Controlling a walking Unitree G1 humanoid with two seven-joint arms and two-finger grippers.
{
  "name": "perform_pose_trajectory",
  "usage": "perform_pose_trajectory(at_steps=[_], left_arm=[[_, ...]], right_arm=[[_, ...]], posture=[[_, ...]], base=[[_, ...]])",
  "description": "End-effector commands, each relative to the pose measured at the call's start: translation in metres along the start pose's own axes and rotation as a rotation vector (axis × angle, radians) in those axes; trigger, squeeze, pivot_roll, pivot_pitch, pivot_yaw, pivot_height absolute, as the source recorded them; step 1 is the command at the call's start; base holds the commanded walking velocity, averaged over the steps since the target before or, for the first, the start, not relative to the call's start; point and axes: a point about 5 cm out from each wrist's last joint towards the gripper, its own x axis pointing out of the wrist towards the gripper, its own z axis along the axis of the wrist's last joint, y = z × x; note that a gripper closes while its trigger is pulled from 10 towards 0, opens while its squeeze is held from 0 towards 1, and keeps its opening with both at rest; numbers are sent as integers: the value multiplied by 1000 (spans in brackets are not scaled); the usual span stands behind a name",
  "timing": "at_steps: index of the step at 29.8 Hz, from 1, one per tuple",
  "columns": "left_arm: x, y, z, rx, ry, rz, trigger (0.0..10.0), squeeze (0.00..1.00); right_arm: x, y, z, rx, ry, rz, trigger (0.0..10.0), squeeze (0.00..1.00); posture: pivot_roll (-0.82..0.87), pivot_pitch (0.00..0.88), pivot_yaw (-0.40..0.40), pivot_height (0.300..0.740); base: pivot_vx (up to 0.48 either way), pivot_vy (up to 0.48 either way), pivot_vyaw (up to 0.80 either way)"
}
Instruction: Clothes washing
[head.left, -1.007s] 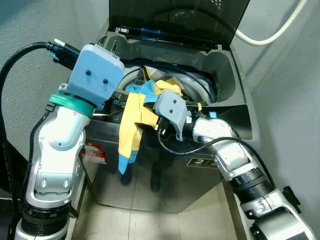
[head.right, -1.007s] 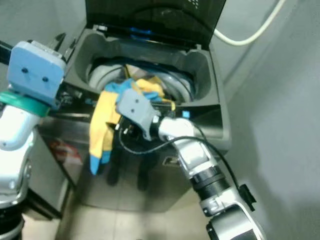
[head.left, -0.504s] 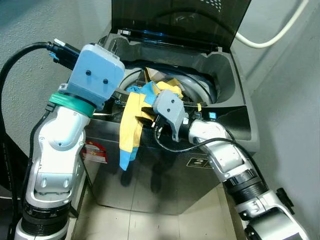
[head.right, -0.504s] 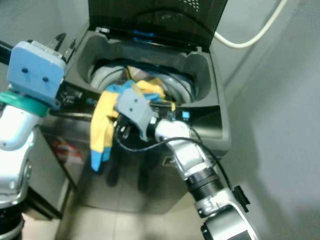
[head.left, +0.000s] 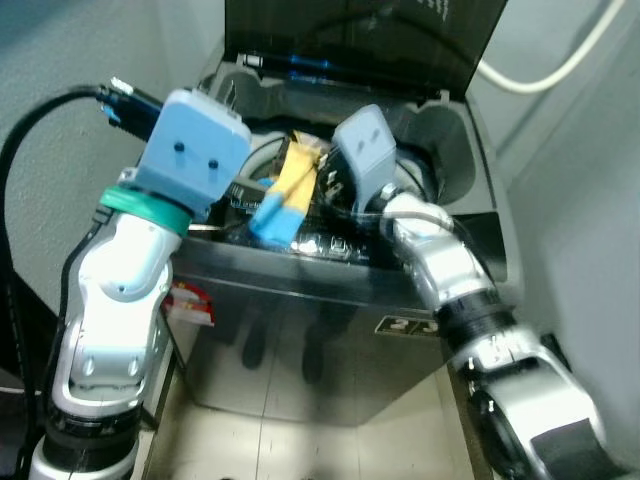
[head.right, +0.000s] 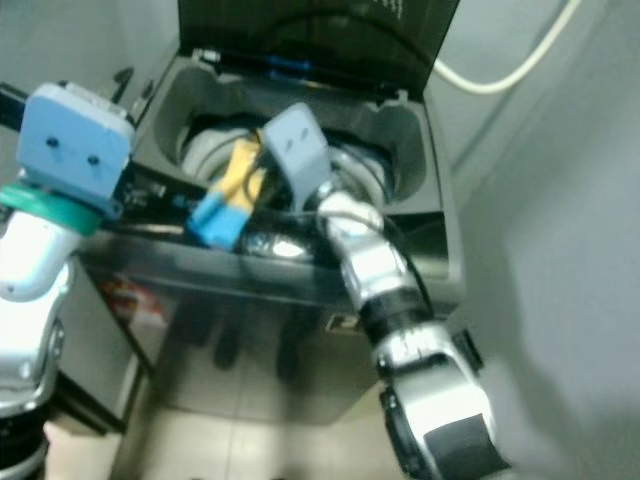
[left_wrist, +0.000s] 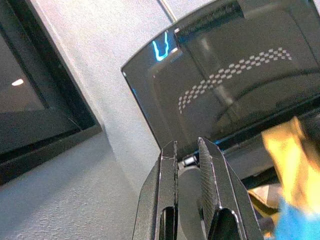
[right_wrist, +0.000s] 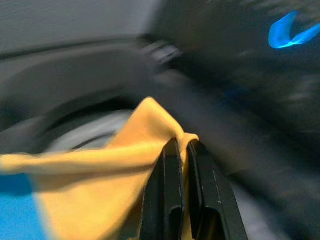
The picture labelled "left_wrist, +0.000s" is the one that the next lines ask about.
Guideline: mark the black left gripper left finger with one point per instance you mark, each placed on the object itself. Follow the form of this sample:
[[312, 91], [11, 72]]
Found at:
[[160, 200]]

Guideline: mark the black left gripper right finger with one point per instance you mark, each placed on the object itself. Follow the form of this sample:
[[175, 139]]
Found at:
[[220, 190]]

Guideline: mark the red yellow blue garment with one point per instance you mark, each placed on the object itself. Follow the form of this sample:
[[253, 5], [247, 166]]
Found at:
[[295, 175]]

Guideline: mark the white washing machine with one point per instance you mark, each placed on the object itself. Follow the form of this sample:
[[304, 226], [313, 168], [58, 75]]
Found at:
[[87, 200]]

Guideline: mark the black framed glass panel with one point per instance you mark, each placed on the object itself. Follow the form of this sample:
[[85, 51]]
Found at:
[[25, 112]]

